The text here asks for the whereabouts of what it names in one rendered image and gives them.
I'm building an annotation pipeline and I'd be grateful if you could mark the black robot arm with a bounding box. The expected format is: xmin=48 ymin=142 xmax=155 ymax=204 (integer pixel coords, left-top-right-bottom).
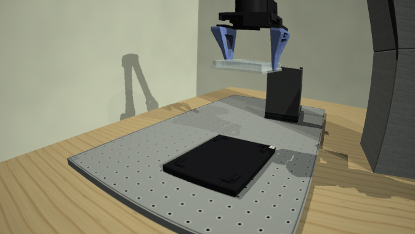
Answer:
xmin=267 ymin=0 xmax=278 ymax=15

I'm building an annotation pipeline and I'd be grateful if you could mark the white well plate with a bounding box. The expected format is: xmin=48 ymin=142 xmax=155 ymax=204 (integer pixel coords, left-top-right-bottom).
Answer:
xmin=211 ymin=59 xmax=282 ymax=74

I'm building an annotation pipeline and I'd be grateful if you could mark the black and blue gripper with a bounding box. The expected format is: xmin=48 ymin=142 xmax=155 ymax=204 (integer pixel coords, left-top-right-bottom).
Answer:
xmin=211 ymin=0 xmax=290 ymax=71

